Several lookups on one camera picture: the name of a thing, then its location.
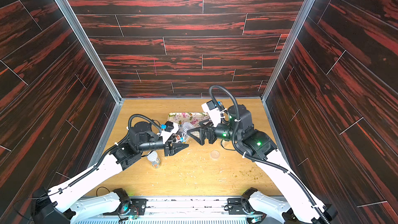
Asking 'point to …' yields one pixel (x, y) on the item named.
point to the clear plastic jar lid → (215, 153)
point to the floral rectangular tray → (193, 117)
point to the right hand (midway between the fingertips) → (198, 124)
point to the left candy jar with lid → (153, 157)
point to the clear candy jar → (182, 138)
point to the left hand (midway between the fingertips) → (186, 140)
